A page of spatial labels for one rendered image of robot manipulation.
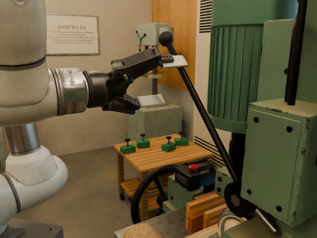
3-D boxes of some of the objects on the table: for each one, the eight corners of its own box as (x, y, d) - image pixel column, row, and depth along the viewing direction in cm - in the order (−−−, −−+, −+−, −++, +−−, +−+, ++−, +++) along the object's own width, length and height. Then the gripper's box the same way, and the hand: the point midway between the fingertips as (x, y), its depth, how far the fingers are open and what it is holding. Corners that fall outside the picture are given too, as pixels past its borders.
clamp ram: (212, 193, 90) (213, 168, 88) (228, 205, 84) (230, 178, 82) (189, 201, 86) (190, 175, 83) (205, 214, 80) (206, 186, 77)
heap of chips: (147, 223, 76) (147, 214, 76) (172, 250, 66) (172, 241, 65) (119, 233, 72) (119, 224, 71) (141, 265, 62) (141, 254, 61)
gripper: (80, 137, 63) (161, 123, 73) (99, 58, 44) (204, 54, 54) (72, 110, 66) (150, 100, 76) (87, 26, 47) (188, 29, 57)
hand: (169, 81), depth 65 cm, fingers open, 13 cm apart
